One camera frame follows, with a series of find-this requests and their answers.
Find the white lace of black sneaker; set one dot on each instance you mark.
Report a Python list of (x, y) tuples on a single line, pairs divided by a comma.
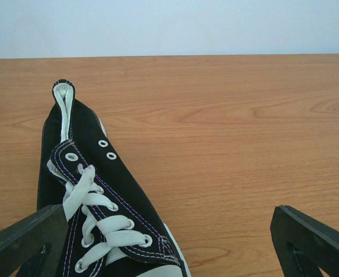
[(98, 229)]

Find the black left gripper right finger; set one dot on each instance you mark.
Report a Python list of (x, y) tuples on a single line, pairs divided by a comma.
[(304, 245)]

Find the black high-top sneaker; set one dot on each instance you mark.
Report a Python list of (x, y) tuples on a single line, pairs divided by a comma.
[(73, 134)]

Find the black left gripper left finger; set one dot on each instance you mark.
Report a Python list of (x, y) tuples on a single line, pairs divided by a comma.
[(33, 246)]

